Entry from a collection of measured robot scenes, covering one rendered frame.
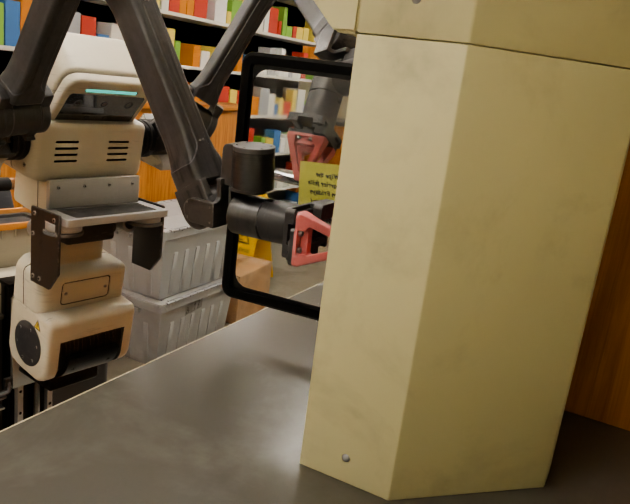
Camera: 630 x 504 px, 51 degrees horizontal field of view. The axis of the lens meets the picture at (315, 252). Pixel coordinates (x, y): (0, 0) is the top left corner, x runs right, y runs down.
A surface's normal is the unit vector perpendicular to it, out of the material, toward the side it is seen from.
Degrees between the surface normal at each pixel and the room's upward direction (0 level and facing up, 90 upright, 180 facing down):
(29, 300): 90
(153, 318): 96
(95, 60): 42
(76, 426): 0
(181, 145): 87
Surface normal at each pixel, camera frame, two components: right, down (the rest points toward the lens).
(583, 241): 0.29, 0.29
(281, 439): 0.12, -0.96
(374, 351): -0.47, 0.18
